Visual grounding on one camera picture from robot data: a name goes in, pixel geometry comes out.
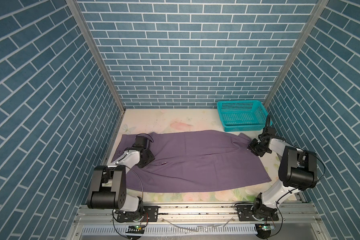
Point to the right aluminium corner post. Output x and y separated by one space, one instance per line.
306 30

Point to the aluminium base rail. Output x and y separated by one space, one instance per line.
206 213

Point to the purple trousers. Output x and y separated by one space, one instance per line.
203 161

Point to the white slotted cable duct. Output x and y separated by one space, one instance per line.
170 230

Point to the teal plastic basket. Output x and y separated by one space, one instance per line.
243 115

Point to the aluminium corner post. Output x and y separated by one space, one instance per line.
80 20
306 30

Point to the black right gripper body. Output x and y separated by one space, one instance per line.
256 147

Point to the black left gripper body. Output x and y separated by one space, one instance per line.
148 157

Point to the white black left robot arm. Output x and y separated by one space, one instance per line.
108 188

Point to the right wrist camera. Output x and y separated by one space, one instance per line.
269 131

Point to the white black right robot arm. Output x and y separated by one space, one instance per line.
297 172

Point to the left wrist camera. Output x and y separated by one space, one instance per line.
142 142

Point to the left aluminium corner post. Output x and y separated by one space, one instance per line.
80 20

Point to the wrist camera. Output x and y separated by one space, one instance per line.
269 131
142 142

